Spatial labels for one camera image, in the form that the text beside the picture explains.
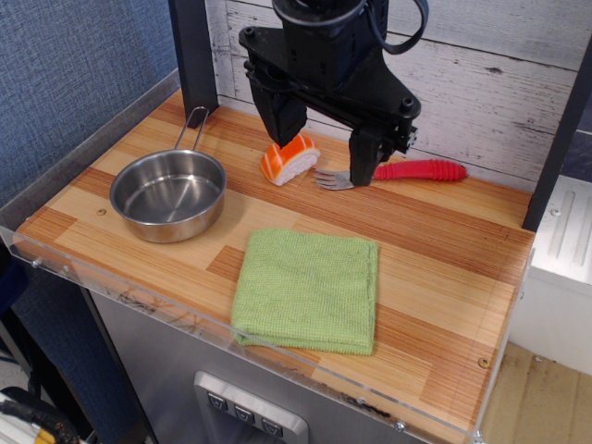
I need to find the clear acrylic table guard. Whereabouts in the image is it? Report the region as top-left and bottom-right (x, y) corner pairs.
(1, 228), (513, 443)

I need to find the small steel saucepan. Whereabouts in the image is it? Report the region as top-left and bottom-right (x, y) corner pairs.
(108, 105), (228, 244)

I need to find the silver button control panel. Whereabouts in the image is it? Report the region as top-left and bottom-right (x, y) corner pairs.
(193, 371), (309, 443)

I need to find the left black frame post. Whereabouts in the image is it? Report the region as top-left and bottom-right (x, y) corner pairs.
(167, 0), (218, 117)

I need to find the white ribbed side unit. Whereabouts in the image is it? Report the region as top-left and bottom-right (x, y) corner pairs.
(509, 176), (591, 375)

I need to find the red handled metal fork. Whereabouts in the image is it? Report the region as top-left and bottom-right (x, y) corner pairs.
(314, 160), (467, 191)

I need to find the toy salmon sushi piece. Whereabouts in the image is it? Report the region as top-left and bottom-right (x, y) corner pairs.
(259, 134), (321, 186)

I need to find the black frame post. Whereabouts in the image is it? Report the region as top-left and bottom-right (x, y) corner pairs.
(167, 0), (218, 117)
(522, 68), (592, 231)

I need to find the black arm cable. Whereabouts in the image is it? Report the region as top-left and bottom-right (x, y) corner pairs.
(364, 0), (430, 56)

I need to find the black yellow cable bundle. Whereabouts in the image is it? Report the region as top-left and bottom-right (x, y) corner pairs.
(0, 400), (78, 444)

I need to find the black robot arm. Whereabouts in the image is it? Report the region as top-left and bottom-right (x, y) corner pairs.
(239, 1), (429, 187)

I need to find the green towel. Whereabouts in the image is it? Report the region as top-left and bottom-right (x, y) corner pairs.
(231, 228), (378, 355)

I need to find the right black frame post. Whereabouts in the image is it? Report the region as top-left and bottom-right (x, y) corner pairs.
(522, 68), (592, 231)

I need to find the stainless steel cabinet front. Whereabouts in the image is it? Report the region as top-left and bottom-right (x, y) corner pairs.
(90, 292), (419, 443)

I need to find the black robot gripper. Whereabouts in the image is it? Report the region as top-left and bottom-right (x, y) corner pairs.
(239, 18), (421, 187)

